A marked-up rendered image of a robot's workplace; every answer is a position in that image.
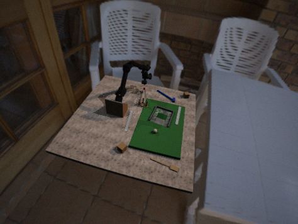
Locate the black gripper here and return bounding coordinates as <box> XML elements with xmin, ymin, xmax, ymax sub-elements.
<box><xmin>141</xmin><ymin>74</ymin><xmax>147</xmax><ymax>85</ymax></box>

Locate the green putting mat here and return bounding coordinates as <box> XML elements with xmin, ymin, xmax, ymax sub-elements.
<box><xmin>130</xmin><ymin>98</ymin><xmax>185</xmax><ymax>157</ymax></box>

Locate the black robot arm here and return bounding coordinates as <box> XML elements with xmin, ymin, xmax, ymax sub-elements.
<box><xmin>114</xmin><ymin>61</ymin><xmax>152</xmax><ymax>102</ymax></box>

